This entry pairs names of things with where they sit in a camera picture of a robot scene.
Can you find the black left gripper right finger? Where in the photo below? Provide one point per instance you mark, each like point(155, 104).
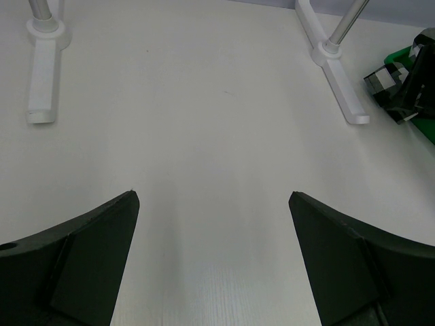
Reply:
point(360, 274)

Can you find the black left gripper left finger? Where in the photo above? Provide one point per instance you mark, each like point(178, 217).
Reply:
point(69, 274)

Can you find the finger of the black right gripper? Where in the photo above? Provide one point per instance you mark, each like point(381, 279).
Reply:
point(418, 85)

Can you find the black white checked shirt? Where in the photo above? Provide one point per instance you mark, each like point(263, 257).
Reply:
point(404, 86)

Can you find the green plastic tray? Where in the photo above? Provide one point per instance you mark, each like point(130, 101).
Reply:
point(425, 125)

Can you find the silver white clothes rack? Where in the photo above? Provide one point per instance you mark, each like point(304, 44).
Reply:
point(50, 37)

